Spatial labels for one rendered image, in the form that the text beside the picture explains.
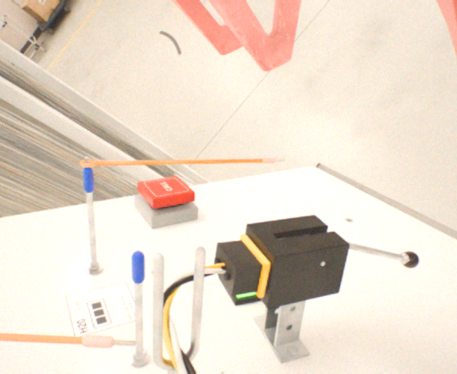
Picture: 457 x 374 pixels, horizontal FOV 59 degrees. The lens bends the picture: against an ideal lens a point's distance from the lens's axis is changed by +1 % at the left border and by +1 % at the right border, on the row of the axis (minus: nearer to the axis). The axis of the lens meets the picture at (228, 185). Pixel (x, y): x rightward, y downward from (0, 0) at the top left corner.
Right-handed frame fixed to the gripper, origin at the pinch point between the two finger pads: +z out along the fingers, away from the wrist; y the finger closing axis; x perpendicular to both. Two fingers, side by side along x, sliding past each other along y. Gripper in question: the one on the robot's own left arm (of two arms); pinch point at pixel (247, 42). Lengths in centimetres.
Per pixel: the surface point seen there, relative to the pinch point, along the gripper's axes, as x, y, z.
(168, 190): -6.3, -19.6, 16.4
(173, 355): -10.2, 7.5, 8.5
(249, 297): -4.9, -3.8, 20.2
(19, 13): -67, -819, 17
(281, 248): -2.5, 1.6, 11.9
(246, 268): -5.0, 1.9, 11.7
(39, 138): -23, -66, 18
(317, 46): 104, -174, 66
